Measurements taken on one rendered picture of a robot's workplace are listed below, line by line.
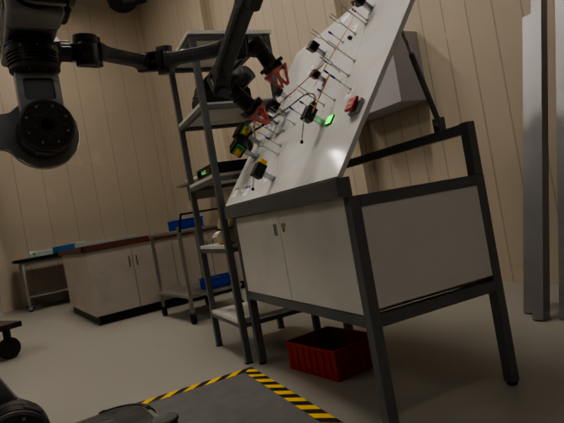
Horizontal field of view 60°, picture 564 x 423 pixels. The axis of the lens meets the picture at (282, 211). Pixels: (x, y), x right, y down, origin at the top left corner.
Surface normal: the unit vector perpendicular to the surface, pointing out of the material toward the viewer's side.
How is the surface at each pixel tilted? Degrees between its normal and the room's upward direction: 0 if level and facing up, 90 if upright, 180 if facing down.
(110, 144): 90
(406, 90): 90
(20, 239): 90
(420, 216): 90
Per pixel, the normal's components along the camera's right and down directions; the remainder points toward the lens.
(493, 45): -0.84, 0.15
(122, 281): 0.51, -0.09
